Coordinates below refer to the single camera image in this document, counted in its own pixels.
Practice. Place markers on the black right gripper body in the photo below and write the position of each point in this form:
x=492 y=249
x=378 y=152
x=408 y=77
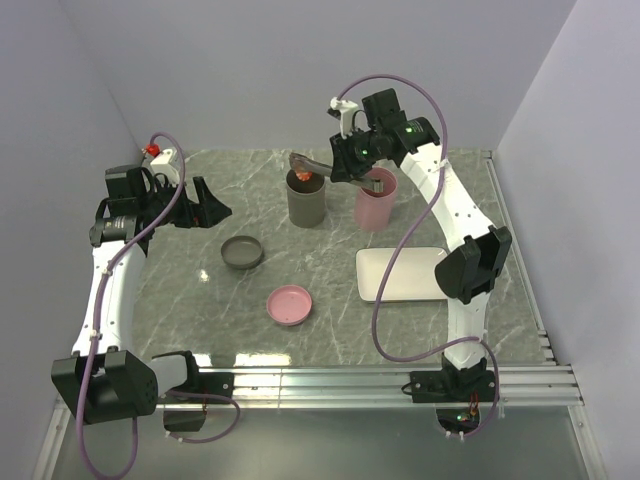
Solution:
x=357 y=153

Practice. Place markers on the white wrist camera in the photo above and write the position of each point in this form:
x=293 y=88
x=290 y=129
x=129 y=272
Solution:
x=163 y=163
x=344 y=111

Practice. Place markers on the aluminium right side rail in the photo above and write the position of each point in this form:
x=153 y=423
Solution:
x=543 y=337

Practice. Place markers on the grey round lid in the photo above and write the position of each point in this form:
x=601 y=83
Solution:
x=242 y=252

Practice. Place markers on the aluminium rail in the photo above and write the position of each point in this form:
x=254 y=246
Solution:
x=543 y=337
x=320 y=387

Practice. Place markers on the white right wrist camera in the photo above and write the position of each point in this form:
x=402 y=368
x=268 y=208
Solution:
x=344 y=111

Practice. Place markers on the metal food tongs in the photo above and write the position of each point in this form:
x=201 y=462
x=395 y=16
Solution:
x=299 y=162

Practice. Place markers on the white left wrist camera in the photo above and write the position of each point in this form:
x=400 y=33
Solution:
x=163 y=163

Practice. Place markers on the pink cylindrical container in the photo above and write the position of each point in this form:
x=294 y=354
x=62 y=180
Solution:
x=372 y=211

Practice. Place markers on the red shrimp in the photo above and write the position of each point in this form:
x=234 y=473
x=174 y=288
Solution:
x=303 y=176

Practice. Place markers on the white rectangular plate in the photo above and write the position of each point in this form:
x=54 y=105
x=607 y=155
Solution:
x=412 y=277

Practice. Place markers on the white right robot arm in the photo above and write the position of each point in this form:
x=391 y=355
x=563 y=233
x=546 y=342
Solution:
x=378 y=129

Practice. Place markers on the aluminium front rail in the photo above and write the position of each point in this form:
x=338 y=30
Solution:
x=320 y=387

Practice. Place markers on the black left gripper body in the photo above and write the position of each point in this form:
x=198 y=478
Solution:
x=157 y=204

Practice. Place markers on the pink round lid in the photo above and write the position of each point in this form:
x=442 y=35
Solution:
x=289 y=305

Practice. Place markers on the grey cylindrical container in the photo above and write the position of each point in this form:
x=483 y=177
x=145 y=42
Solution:
x=306 y=199

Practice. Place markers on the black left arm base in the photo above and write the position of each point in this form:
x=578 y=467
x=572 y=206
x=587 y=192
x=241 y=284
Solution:
x=212 y=389

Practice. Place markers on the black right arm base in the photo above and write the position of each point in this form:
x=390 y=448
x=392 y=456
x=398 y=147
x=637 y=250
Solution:
x=451 y=386

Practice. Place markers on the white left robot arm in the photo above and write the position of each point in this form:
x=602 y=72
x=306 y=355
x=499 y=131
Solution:
x=120 y=238

